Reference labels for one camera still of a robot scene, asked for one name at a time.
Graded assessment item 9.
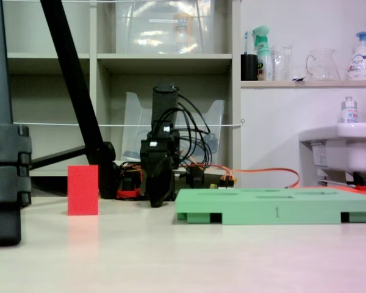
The white string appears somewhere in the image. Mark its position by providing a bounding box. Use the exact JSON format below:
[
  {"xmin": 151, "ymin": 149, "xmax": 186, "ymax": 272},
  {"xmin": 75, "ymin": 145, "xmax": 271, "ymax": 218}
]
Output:
[{"xmin": 12, "ymin": 121, "xmax": 245, "ymax": 128}]

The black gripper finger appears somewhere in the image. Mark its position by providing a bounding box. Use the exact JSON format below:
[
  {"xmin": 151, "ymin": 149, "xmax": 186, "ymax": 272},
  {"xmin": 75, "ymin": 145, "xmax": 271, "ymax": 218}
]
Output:
[
  {"xmin": 146, "ymin": 158, "xmax": 162, "ymax": 208},
  {"xmin": 158, "ymin": 157, "xmax": 175, "ymax": 206}
]

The glass beaker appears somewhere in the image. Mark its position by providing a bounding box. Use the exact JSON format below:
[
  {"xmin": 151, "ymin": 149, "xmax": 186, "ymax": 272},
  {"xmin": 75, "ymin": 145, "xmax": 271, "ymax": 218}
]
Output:
[{"xmin": 270, "ymin": 45, "xmax": 293, "ymax": 82}]

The red square block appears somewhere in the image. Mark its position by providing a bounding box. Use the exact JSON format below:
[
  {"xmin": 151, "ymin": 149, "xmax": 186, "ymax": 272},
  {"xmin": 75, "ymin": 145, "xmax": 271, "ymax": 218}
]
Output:
[{"xmin": 67, "ymin": 165, "xmax": 99, "ymax": 216}]

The white sink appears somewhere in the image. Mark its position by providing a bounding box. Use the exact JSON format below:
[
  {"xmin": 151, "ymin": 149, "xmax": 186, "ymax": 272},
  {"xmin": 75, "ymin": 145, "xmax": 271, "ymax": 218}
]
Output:
[{"xmin": 298, "ymin": 121, "xmax": 366, "ymax": 186}]

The beige shelf unit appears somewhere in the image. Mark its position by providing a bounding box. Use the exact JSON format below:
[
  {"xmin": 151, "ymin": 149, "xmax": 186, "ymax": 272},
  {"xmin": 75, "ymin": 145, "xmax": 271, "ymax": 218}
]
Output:
[{"xmin": 1, "ymin": 0, "xmax": 242, "ymax": 196}]

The small clear pump bottle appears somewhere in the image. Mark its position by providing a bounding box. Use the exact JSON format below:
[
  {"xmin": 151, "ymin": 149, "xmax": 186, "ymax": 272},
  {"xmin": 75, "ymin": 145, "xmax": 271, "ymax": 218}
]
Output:
[{"xmin": 340, "ymin": 96, "xmax": 359, "ymax": 124}]

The green spray bottle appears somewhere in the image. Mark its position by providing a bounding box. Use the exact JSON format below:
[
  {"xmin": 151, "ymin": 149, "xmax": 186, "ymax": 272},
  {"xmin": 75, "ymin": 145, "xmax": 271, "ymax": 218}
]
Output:
[{"xmin": 252, "ymin": 26, "xmax": 275, "ymax": 82}]

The orange cable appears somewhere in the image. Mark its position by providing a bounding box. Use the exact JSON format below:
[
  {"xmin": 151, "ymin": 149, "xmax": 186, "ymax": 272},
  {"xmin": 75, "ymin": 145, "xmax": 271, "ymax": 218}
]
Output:
[{"xmin": 182, "ymin": 164, "xmax": 300, "ymax": 189}]

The white blue pump bottle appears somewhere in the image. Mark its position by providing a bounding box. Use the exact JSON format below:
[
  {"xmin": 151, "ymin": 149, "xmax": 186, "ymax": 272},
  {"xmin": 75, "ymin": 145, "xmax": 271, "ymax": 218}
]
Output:
[{"xmin": 346, "ymin": 31, "xmax": 366, "ymax": 81}]

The green shape sorting board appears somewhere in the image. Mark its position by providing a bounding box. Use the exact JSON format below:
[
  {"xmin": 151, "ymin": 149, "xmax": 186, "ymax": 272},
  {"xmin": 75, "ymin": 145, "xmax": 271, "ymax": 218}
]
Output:
[{"xmin": 174, "ymin": 188, "xmax": 366, "ymax": 226}]

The thin black arm wire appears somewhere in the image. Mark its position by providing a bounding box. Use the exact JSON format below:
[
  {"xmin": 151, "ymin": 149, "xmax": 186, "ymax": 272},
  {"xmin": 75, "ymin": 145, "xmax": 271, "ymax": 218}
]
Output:
[{"xmin": 173, "ymin": 94, "xmax": 214, "ymax": 167}]

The glass pitcher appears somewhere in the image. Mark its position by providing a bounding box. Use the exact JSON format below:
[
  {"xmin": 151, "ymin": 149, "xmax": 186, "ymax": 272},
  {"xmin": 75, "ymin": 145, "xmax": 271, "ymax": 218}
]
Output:
[{"xmin": 306, "ymin": 48, "xmax": 340, "ymax": 81}]

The black tripod brace bar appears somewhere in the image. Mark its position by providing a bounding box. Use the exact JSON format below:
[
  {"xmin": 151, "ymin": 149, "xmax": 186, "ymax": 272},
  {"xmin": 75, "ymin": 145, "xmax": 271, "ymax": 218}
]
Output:
[{"xmin": 30, "ymin": 145, "xmax": 89, "ymax": 170}]

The clear plastic tray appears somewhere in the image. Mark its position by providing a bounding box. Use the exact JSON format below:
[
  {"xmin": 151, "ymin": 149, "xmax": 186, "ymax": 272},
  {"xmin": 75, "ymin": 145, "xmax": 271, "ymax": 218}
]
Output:
[{"xmin": 121, "ymin": 91, "xmax": 226, "ymax": 167}]

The clear plastic storage box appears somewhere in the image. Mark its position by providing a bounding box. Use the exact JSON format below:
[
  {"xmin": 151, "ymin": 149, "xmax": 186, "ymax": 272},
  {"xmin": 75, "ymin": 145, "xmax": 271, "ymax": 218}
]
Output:
[{"xmin": 115, "ymin": 0, "xmax": 216, "ymax": 55}]

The black cup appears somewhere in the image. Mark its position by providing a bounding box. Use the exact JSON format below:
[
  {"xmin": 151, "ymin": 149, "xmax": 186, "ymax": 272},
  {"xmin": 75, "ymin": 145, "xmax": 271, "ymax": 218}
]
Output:
[{"xmin": 240, "ymin": 54, "xmax": 259, "ymax": 82}]

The black tripod leg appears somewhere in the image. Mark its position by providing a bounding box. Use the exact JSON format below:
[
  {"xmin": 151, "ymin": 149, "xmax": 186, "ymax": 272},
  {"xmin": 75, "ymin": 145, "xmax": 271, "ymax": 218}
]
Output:
[
  {"xmin": 39, "ymin": 0, "xmax": 118, "ymax": 199},
  {"xmin": 0, "ymin": 0, "xmax": 33, "ymax": 247}
]

